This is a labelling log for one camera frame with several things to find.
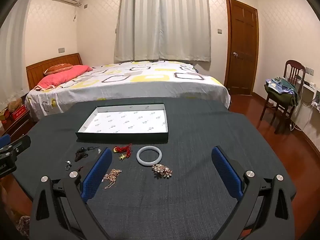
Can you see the red box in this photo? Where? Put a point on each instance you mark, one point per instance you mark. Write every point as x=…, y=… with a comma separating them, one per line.
x=18, y=113

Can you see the brown plush toy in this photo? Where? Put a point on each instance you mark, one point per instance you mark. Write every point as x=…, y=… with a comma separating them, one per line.
x=15, y=105

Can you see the white jade bangle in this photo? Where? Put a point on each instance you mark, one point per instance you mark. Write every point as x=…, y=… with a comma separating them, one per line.
x=138, y=156

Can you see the dark grey table cloth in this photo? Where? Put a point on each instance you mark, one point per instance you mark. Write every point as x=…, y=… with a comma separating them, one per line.
x=187, y=130

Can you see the brown wooden door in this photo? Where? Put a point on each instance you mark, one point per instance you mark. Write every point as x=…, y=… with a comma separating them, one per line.
x=241, y=45

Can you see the wall outlet plate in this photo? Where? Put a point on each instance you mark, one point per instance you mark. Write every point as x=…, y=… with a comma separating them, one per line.
x=61, y=50

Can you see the wooden nightstand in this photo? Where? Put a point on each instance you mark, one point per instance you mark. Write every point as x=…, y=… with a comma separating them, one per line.
x=15, y=127

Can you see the orange brown cushion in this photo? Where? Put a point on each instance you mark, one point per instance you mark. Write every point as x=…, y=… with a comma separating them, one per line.
x=57, y=68

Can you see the wooden headboard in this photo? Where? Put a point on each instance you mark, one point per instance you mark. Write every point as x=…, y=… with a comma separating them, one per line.
x=50, y=62

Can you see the white side desk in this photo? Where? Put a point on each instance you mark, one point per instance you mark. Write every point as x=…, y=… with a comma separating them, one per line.
x=308, y=92

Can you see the white curtain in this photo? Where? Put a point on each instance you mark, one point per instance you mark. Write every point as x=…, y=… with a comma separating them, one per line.
x=162, y=20

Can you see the bed with patterned sheet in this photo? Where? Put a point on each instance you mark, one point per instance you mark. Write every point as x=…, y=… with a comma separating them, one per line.
x=150, y=82

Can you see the shallow green box white lining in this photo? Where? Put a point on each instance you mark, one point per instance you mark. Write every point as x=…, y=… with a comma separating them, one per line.
x=125, y=123

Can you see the gold flower brooch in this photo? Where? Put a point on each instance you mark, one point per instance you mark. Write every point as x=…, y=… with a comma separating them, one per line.
x=162, y=170

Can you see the pile of clothes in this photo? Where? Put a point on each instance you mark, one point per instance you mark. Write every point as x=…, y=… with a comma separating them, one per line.
x=280, y=92

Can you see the dark wooden chair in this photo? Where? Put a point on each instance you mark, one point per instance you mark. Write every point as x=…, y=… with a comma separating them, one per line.
x=292, y=70

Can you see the pink pillow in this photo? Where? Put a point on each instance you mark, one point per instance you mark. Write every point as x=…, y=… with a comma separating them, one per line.
x=62, y=76

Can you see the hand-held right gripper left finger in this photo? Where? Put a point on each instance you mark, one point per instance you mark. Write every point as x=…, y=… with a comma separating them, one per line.
x=97, y=172

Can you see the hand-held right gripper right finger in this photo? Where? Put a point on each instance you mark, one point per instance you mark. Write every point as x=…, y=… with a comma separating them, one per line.
x=226, y=172

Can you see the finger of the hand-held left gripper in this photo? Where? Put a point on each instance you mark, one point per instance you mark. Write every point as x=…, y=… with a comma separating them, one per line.
x=20, y=145
x=4, y=141

